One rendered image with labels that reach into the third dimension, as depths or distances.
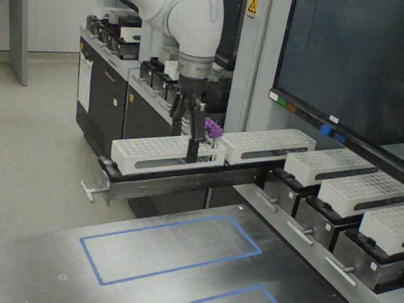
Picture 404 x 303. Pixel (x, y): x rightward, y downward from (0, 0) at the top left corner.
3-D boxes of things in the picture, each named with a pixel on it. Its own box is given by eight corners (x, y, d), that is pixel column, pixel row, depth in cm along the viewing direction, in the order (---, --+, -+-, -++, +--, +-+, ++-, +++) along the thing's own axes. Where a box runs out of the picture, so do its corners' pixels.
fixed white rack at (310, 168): (358, 164, 158) (364, 146, 156) (382, 180, 150) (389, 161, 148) (281, 173, 144) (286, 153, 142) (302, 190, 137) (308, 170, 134)
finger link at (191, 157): (199, 137, 132) (200, 139, 132) (195, 161, 135) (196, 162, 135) (189, 138, 131) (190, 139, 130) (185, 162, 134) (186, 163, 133)
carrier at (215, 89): (224, 108, 181) (227, 92, 179) (219, 108, 180) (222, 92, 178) (209, 96, 190) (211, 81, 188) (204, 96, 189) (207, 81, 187)
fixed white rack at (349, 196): (396, 189, 146) (403, 170, 144) (423, 207, 139) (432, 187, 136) (315, 201, 132) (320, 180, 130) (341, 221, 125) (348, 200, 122)
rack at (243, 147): (293, 146, 163) (297, 128, 161) (312, 160, 156) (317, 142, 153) (213, 153, 150) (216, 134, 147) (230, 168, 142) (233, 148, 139)
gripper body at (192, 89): (173, 69, 130) (169, 103, 134) (187, 80, 124) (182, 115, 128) (199, 69, 134) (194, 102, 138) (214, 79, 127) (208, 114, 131)
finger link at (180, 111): (183, 98, 131) (181, 93, 131) (169, 122, 139) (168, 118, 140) (196, 97, 133) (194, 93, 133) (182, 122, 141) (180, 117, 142)
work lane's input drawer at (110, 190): (293, 161, 169) (300, 137, 166) (320, 181, 159) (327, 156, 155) (77, 183, 135) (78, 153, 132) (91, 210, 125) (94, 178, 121)
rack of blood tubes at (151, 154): (207, 153, 149) (210, 134, 146) (223, 169, 141) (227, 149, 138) (109, 161, 135) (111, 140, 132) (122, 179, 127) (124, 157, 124)
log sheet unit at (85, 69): (77, 100, 321) (80, 45, 306) (89, 117, 299) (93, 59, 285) (73, 100, 320) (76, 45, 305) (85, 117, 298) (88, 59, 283)
